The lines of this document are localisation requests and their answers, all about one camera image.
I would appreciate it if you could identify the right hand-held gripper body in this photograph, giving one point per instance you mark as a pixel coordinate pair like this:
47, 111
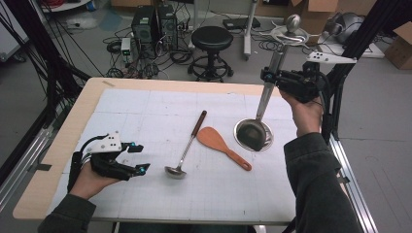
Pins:
301, 84

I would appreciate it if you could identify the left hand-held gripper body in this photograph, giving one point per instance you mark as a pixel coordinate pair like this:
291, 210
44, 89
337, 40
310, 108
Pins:
110, 166

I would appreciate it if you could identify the wooden rice spatula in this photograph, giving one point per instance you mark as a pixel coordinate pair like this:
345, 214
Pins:
210, 137

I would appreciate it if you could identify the person's left hand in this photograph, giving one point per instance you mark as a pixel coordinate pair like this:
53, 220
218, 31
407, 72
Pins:
87, 184

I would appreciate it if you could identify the person's right hand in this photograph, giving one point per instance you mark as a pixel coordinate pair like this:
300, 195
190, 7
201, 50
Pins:
307, 118

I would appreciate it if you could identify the white grid mat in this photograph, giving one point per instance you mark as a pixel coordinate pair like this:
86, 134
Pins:
145, 106

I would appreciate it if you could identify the black flat box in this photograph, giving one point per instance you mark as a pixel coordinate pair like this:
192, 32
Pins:
241, 23

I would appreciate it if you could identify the black round stool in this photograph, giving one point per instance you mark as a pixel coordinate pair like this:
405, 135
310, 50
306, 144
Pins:
212, 37

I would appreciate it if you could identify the grey tape strip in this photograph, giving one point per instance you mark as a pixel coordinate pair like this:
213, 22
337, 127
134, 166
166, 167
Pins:
345, 180
43, 167

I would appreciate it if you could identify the white flat board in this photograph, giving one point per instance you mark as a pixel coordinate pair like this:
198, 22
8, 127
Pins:
366, 51

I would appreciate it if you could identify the grey round device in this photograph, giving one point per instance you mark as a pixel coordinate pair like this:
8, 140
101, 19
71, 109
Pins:
350, 24

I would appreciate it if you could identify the open cardboard box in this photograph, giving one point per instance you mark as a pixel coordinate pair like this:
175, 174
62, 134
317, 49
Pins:
320, 6

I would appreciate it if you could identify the small silver power box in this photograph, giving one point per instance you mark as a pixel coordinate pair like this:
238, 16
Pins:
125, 45

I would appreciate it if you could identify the closed cardboard box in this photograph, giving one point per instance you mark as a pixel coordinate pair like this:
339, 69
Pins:
400, 48

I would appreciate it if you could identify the black computer tower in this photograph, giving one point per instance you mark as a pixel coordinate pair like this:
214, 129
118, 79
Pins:
144, 29
168, 26

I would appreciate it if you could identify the white stand post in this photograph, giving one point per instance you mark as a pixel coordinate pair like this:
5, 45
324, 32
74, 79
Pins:
248, 32

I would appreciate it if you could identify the black frame strut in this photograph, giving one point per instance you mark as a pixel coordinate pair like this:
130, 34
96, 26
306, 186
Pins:
366, 32

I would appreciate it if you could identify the aluminium rail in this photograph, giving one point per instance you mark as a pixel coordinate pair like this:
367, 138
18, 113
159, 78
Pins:
26, 161
360, 207

